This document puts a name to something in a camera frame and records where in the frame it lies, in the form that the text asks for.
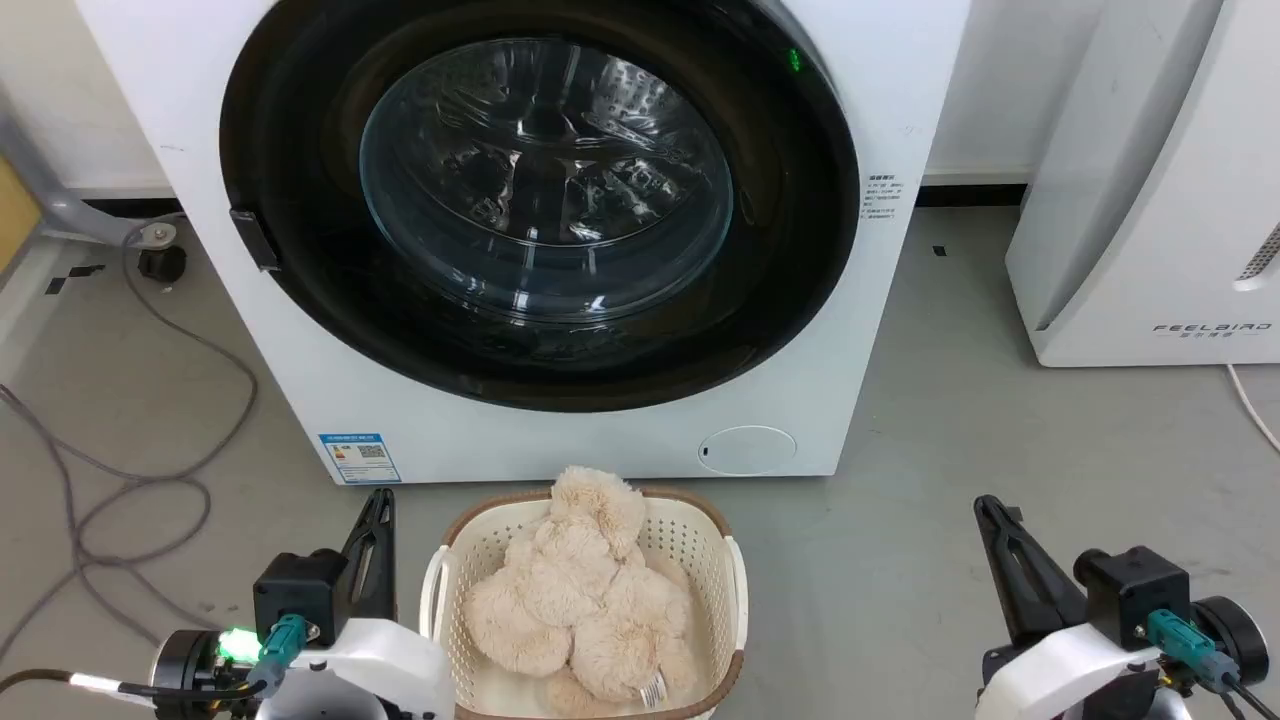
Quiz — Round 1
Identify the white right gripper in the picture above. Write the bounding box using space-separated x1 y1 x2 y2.
974 495 1163 720

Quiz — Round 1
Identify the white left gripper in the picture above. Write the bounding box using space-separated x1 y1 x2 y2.
255 488 458 720

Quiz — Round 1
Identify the white front-load washing machine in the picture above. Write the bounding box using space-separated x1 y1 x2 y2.
75 0 971 487

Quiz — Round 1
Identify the round black glass washer door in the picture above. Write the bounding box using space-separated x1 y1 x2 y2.
218 0 861 413

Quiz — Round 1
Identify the beige plush teddy bear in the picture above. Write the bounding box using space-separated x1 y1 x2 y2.
462 465 701 717

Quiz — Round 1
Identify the round white filter cover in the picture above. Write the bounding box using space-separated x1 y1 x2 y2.
697 425 798 477

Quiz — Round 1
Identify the cream plastic laundry basket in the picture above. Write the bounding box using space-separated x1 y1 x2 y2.
420 487 749 720

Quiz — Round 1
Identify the black caster wheel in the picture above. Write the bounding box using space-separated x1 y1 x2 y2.
137 222 189 287

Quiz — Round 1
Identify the white Feelbird appliance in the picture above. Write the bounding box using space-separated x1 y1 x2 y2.
1005 0 1280 369

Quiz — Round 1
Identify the grey metal cart leg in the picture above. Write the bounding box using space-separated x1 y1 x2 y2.
0 85 187 247

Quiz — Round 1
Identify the yellow wooden panel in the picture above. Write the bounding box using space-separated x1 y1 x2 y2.
0 155 44 277

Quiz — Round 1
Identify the left gripper teal plug cable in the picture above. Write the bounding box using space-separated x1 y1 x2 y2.
0 613 309 720

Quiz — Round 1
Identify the gripper teal plug cable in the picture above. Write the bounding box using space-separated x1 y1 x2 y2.
1146 608 1280 720
0 613 309 720

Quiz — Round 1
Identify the right gripper teal plug cable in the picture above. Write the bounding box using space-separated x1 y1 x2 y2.
1146 608 1280 720

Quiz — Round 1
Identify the grey floor cable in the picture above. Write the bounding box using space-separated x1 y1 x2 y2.
0 213 260 663

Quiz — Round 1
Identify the white power cable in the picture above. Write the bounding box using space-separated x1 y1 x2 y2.
1226 363 1280 454

